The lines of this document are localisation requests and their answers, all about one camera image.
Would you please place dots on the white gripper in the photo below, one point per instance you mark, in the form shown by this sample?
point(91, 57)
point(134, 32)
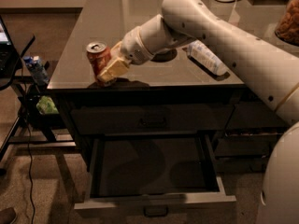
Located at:
point(131, 46)

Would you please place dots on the orange soda can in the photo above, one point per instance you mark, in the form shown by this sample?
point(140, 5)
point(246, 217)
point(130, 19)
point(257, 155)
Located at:
point(98, 54)

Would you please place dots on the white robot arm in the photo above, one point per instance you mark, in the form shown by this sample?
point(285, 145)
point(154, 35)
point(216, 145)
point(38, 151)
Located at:
point(271, 73)

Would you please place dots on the dark top drawer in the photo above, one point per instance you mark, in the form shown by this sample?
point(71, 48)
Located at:
point(150, 118)

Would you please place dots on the dark drawer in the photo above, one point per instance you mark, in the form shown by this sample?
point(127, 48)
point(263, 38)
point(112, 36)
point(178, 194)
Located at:
point(150, 118)
point(242, 164)
point(250, 113)

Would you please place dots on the open grey middle drawer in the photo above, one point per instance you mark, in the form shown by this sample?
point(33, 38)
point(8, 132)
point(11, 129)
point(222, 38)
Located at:
point(152, 176)

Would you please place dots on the right upper dark drawer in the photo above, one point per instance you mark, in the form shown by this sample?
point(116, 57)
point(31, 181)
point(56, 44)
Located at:
point(250, 113)

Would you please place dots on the right side snack drawer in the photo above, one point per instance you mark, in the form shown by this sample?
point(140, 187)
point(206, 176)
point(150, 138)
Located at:
point(253, 142)

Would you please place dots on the right lower dark drawer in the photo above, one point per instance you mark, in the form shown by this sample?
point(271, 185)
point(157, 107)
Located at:
point(242, 164)

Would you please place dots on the white ceramic bowl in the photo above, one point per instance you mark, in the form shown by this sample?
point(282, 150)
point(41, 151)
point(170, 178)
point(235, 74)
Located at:
point(164, 51)

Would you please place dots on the blue capped water bottle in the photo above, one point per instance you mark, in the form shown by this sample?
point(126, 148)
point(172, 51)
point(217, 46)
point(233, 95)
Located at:
point(37, 70)

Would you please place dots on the clear plastic bottle white label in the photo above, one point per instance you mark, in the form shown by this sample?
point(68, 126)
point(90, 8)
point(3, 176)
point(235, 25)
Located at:
point(202, 54)

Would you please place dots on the dark cabinet with grey top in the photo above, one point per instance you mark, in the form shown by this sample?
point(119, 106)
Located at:
point(169, 79)

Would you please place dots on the green snack bag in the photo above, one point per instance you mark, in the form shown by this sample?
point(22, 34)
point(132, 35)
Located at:
point(46, 106)

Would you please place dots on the black laptop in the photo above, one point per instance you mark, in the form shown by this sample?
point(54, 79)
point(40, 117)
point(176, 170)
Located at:
point(9, 57)

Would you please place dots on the black side cart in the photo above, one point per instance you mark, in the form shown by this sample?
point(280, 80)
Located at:
point(30, 126)

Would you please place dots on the glass jar of snacks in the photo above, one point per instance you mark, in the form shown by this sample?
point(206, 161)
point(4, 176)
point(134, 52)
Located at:
point(288, 26)

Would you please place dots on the brown shoe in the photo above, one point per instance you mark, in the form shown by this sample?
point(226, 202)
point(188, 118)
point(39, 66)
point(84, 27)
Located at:
point(8, 216)

